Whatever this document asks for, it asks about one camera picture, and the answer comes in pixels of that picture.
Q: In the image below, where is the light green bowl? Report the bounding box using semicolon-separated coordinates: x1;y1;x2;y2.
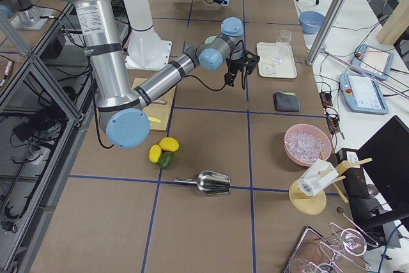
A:
204;35;217;44

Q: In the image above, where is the blue bowl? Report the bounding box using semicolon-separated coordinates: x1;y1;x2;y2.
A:
299;11;325;35

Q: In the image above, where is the pink bowl with ice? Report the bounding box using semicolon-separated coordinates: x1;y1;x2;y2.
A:
284;123;332;166

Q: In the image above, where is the steel ice scoop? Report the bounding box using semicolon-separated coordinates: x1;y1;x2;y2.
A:
174;170;231;196

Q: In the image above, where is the cream bear serving tray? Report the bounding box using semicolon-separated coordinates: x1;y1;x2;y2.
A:
256;42;297;79

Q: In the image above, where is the clear wine glass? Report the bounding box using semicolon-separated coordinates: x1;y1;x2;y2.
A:
272;29;291;64

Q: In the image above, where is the grey folded cloth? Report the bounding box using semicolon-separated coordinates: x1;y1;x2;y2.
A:
273;91;300;112

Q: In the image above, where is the steel muddler black tip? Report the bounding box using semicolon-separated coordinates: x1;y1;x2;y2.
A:
152;99;167;105

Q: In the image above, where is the wooden cutting board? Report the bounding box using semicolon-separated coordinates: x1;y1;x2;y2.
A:
143;88;176;132

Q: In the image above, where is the yellow plastic knife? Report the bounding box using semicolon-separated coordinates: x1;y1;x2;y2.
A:
148;116;162;123

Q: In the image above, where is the yellow lemon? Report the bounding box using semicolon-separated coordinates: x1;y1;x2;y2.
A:
159;137;180;152

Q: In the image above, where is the near blue teach pendant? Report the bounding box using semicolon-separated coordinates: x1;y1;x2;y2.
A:
339;73;389;115

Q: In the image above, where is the blue teach pendant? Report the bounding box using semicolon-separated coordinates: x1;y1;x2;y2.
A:
339;73;389;115
350;44;394;81

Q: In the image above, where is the yellow mango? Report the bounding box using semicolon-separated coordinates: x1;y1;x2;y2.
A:
148;144;162;164

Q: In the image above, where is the far blue teach pendant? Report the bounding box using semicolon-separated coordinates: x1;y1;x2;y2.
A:
350;44;394;81

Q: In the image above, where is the white paper carton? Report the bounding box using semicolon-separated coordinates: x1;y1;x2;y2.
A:
297;159;338;196

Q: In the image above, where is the wooden cup stand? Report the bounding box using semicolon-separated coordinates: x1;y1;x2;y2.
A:
289;158;373;215

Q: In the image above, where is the black monitor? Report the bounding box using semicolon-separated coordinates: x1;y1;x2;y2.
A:
344;116;408;230

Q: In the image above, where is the metal tray with glasses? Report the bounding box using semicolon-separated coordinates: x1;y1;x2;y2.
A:
282;222;378;272

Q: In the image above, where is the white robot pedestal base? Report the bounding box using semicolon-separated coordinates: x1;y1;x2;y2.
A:
123;0;172;71

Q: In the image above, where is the aluminium frame post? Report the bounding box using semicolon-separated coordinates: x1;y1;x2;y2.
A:
306;0;346;66

